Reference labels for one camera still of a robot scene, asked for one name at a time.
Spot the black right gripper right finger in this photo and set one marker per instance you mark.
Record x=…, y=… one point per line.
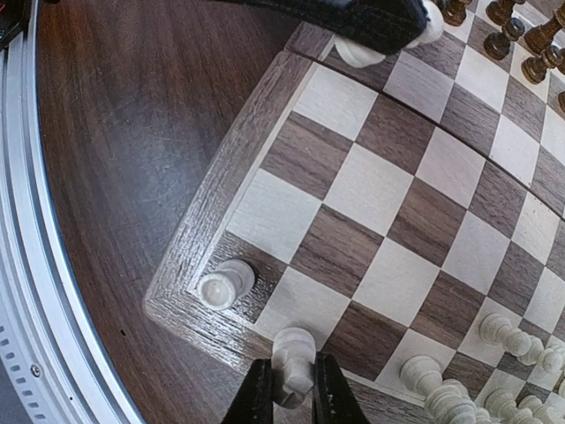
x=333, y=399

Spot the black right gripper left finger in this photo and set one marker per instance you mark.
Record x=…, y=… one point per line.
x=253, y=403

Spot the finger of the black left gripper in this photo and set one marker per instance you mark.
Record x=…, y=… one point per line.
x=335, y=16

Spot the white chess pawn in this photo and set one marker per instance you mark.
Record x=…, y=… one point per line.
x=384, y=28

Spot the white chess knight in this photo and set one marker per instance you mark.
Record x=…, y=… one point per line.
x=292, y=360

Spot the white chess queen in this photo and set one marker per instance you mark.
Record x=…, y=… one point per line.
x=444, y=402

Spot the white chess rook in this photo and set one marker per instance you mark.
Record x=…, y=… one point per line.
x=231, y=280

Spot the white chess bishop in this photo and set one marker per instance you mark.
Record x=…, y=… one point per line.
x=501, y=405

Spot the white chess king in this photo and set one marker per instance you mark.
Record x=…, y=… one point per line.
x=497, y=329

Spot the black chess piece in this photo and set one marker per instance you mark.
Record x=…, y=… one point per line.
x=535, y=69
x=497, y=45
x=455, y=12

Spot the wooden chess board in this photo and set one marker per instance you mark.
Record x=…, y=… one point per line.
x=387, y=211

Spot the front aluminium rail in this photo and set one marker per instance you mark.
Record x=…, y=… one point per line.
x=50, y=350

